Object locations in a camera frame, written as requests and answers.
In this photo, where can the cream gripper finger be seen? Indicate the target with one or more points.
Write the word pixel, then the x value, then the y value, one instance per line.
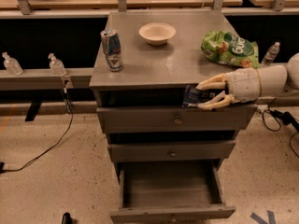
pixel 220 100
pixel 213 83

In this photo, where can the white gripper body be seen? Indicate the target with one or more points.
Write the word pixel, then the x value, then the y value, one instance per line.
pixel 243 85

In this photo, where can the dark blue rxbar wrapper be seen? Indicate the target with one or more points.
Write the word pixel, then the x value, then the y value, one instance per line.
pixel 192 96

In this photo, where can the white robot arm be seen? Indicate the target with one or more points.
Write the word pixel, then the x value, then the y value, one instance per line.
pixel 275 78

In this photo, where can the grey top drawer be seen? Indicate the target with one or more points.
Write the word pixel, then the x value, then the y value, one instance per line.
pixel 154 119

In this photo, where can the grey middle drawer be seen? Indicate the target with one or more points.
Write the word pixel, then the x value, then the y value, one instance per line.
pixel 173 151

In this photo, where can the grey wooden drawer cabinet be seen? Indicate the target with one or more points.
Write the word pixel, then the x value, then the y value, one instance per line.
pixel 158 75

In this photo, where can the grey open bottom drawer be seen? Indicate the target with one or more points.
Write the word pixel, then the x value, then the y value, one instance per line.
pixel 170 192

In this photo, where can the green chip bag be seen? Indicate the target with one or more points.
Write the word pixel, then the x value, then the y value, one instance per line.
pixel 225 48

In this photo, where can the clear plastic water bottle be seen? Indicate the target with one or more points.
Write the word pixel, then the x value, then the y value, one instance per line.
pixel 271 54

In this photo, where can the white paper bowl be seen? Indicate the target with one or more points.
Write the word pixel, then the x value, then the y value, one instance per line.
pixel 157 33

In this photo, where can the crushed blue silver can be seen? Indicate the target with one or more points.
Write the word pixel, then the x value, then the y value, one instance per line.
pixel 111 47

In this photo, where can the black object at floor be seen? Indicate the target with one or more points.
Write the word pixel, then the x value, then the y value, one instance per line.
pixel 66 219

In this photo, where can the left clear sanitizer bottle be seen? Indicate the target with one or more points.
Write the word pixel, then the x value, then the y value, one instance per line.
pixel 11 64

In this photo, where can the grey metal shelf rail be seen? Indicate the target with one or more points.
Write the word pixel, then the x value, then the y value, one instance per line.
pixel 44 79

